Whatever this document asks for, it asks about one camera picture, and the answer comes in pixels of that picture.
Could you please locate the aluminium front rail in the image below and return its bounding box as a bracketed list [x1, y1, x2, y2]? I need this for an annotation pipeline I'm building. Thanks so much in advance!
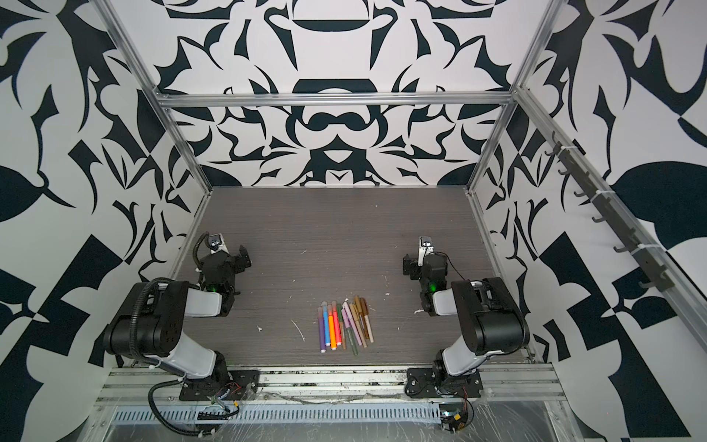
[93, 362, 568, 407]

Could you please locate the blue marker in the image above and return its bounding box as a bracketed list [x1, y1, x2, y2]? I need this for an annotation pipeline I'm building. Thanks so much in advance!
[321, 301, 331, 348]

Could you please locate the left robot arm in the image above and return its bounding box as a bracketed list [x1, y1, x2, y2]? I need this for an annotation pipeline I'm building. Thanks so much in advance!
[102, 246, 252, 395]

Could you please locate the purple marker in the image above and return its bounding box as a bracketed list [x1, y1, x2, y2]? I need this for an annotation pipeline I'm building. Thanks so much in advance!
[317, 307, 327, 354]

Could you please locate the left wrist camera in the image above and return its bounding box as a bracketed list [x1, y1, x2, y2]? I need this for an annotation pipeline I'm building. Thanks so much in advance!
[207, 233, 228, 254]

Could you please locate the tan pen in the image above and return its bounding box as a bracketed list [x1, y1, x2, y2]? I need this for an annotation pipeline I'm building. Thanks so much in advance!
[349, 302, 367, 348]

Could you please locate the white slotted cable duct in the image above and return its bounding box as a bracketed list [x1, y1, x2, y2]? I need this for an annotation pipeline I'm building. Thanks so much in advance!
[109, 402, 443, 425]

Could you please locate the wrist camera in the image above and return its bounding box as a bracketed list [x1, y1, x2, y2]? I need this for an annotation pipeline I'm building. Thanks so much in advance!
[207, 233, 228, 254]
[419, 236, 435, 258]

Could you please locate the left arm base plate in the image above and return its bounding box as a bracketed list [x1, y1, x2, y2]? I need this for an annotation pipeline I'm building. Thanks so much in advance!
[179, 369, 261, 401]

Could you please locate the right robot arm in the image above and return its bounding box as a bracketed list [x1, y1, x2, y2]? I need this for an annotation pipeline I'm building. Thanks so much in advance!
[402, 252, 530, 388]

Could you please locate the orange marker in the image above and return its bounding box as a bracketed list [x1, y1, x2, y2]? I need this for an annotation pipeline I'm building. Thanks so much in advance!
[327, 305, 337, 351]

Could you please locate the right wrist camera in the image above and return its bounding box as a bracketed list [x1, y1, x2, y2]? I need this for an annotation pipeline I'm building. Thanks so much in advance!
[419, 236, 435, 258]

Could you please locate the black hook rail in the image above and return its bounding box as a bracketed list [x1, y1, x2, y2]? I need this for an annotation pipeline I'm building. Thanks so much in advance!
[545, 131, 676, 292]

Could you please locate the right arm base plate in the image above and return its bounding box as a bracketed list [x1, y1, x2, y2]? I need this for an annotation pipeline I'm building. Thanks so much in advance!
[404, 368, 483, 399]

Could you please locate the red marker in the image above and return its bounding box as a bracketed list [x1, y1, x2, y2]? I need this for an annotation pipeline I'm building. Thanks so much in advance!
[331, 301, 342, 347]

